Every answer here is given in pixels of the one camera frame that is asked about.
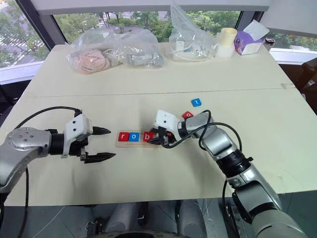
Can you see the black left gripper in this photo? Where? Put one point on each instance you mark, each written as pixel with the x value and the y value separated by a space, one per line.
pixel 77 148

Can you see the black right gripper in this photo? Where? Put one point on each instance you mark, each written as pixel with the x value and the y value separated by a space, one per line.
pixel 164 136

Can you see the red letter b block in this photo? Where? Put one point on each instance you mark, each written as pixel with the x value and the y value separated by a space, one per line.
pixel 148 136

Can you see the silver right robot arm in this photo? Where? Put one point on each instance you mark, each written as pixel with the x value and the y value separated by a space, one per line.
pixel 247 178

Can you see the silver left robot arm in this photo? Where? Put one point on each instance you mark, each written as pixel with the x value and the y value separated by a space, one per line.
pixel 23 145

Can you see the wooden letter tray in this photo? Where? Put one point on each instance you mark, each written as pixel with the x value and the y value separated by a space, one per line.
pixel 138 144

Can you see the blue letter o block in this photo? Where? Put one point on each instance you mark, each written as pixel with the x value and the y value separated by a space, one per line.
pixel 133 137

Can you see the red letter r block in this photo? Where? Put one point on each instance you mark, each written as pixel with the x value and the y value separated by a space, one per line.
pixel 123 136

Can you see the red letter o block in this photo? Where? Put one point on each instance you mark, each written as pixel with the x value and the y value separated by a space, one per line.
pixel 187 115

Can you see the blue letter t block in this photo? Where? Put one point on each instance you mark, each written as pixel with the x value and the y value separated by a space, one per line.
pixel 196 102

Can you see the clear bag with pink cloth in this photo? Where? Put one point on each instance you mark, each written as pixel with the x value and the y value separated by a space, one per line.
pixel 104 53

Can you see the cream paper cup stack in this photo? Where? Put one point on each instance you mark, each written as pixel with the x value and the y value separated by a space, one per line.
pixel 226 42

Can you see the purple tissue box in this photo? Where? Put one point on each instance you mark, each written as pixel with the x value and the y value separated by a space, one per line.
pixel 247 42

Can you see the dark round jar lid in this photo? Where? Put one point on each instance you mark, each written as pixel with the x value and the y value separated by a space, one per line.
pixel 270 41

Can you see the brown object beside table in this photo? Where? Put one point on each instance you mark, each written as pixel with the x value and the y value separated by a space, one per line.
pixel 308 81

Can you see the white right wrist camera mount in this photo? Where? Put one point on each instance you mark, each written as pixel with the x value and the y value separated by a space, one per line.
pixel 165 121

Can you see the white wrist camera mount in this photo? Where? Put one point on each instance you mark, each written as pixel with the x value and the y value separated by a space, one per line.
pixel 165 121
pixel 76 126

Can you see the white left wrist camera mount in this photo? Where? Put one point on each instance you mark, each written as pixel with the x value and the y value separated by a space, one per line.
pixel 76 126

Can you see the black window frame post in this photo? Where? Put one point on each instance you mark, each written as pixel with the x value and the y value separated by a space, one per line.
pixel 247 19
pixel 42 22

